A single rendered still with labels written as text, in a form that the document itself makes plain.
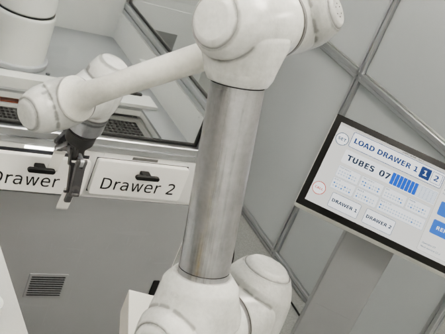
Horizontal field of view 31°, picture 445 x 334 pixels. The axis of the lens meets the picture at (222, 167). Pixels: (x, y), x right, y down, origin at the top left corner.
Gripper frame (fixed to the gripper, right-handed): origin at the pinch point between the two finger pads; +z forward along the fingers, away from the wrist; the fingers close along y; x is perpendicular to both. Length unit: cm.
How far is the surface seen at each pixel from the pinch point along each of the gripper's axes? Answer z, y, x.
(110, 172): 2.5, 9.9, -18.4
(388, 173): -24, -7, -94
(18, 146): -1.0, 12.4, 8.8
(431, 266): -14, -34, -102
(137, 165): -0.7, 10.6, -25.5
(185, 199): 10.7, 10.0, -46.1
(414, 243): -16, -27, -99
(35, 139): -3.8, 12.8, 4.9
